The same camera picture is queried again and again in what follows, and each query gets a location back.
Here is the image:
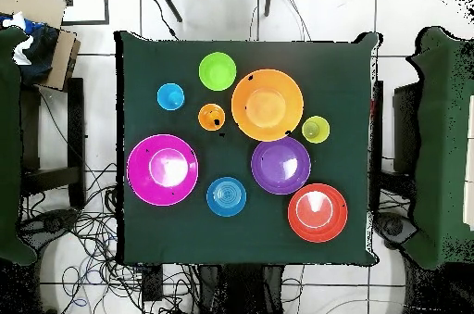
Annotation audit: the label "small blue plastic bowl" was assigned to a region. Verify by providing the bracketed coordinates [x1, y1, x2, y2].
[206, 175, 248, 218]

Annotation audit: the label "purple plastic bowl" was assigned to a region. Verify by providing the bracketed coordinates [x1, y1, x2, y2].
[250, 136, 312, 196]

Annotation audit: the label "orange plastic cup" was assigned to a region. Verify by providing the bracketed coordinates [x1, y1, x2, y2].
[196, 103, 227, 132]

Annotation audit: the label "large orange plastic bowl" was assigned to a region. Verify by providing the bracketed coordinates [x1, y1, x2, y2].
[231, 68, 306, 143]

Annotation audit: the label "large pink plastic bowl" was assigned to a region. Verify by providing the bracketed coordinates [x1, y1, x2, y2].
[126, 132, 200, 207]

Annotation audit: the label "pale yellow-green plastic cup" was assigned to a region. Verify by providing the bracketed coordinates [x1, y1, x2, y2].
[300, 115, 331, 144]

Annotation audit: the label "small green plastic bowl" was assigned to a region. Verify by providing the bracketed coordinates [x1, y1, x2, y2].
[198, 51, 238, 92]

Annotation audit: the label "blue plastic cup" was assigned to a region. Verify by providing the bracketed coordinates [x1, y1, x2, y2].
[156, 82, 186, 112]

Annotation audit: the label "red plastic bowl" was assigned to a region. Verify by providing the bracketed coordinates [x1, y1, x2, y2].
[287, 182, 349, 244]

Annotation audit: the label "dark green table cloth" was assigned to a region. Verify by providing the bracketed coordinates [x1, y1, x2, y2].
[114, 30, 382, 267]

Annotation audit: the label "black power strip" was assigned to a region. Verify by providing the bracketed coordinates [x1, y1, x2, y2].
[142, 264, 164, 302]

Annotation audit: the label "black wooden stool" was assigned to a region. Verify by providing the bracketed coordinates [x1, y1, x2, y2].
[19, 76, 86, 211]

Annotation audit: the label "green cloth covered table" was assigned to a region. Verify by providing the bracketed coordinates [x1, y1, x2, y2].
[405, 26, 474, 270]
[0, 26, 38, 267]

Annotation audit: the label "blue and white clothes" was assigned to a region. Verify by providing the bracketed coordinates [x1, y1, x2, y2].
[0, 10, 60, 85]

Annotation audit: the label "brown cardboard box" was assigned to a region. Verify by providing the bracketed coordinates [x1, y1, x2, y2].
[0, 0, 81, 92]

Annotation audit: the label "tangle of floor cables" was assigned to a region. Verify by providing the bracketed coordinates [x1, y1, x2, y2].
[18, 161, 201, 314]

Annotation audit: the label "black cable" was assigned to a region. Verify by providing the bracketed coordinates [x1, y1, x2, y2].
[145, 0, 180, 40]

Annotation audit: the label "black metal frame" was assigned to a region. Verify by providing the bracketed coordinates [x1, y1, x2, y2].
[54, 0, 111, 27]

